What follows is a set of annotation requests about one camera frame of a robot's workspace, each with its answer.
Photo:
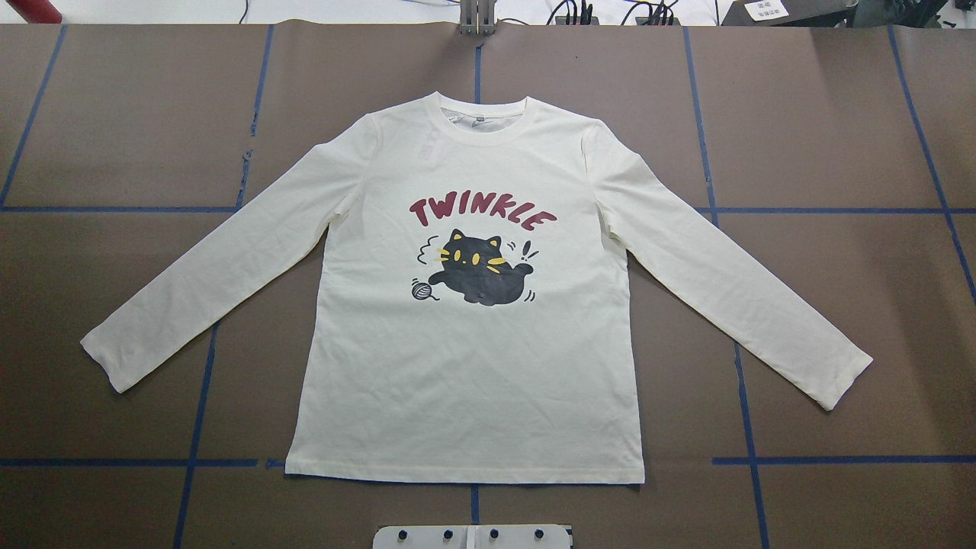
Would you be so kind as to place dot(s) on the cream long-sleeve cat T-shirt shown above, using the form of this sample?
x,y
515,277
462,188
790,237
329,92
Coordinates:
x,y
473,316

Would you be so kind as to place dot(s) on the black box with label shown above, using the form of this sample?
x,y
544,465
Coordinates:
x,y
790,14

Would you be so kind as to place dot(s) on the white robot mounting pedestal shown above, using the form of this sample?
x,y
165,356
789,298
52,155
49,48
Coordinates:
x,y
475,536

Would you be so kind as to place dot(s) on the red cylinder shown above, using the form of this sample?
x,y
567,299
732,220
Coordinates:
x,y
36,11

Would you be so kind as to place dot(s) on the aluminium frame post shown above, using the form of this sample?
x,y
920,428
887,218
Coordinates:
x,y
477,17

